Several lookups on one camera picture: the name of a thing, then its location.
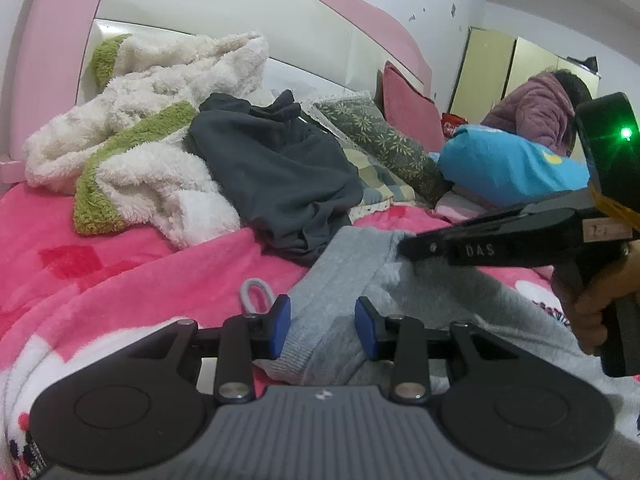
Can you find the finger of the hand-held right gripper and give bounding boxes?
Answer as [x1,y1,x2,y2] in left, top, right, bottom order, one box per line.
[417,191,596,235]
[397,208,583,267]

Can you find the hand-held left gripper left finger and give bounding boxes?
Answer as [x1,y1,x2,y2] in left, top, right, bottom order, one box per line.
[127,294,292,405]

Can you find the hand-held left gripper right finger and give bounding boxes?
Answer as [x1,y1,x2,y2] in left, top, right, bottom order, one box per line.
[354,296,516,405]

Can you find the grey pants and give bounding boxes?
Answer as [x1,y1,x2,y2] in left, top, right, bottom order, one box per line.
[240,226,640,401]

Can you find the person's right hand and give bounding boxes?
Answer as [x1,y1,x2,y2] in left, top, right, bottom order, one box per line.
[570,241,640,353]

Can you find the blue pink striped quilt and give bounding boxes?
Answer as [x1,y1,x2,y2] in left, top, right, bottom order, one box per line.
[440,124,591,206]

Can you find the red packet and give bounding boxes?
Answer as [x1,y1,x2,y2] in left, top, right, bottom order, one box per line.
[441,112,471,141]

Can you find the checked pillow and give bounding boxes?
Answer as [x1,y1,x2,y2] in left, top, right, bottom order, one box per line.
[345,145,416,221]

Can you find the green floral pillow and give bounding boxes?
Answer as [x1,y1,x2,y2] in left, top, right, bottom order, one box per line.
[312,95,453,206]

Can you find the dark grey garment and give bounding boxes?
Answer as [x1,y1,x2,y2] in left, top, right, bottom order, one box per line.
[184,89,365,267]

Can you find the dusty pink pillow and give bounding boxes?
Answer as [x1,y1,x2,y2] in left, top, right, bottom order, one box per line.
[382,60,446,153]

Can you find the pink floral bed blanket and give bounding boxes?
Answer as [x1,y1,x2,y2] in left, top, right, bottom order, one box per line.
[0,182,640,480]

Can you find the white green fleece blanket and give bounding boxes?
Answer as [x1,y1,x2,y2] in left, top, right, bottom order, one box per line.
[22,31,273,250]

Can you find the pink white headboard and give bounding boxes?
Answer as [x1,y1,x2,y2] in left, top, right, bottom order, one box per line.
[0,0,433,191]

